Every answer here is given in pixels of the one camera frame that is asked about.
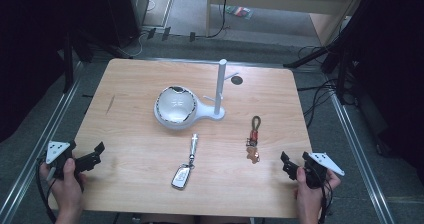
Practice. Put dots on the black upright stand post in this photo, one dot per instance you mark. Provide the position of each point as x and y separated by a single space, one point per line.
68 64

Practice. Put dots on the black cabinet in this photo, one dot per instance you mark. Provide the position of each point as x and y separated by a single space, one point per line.
128 10

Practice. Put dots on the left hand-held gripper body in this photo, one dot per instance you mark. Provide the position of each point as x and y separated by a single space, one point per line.
59 157

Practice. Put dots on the person's left hand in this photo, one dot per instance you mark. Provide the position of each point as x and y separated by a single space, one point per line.
68 190

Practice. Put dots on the colourful packet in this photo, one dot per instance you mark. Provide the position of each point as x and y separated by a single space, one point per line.
239 11

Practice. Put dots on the dark round table hole cover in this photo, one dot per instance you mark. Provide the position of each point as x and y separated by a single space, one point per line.
236 80

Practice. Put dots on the person's right hand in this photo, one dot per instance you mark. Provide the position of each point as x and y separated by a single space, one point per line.
310 195

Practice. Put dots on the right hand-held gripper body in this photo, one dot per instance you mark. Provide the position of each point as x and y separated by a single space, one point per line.
321 166

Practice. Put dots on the black stand with legs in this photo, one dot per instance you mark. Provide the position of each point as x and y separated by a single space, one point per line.
333 50

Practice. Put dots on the white key stand with bowl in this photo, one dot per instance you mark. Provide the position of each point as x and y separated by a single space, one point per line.
186 105

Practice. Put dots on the metal floor rail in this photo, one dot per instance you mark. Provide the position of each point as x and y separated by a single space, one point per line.
360 157
40 140

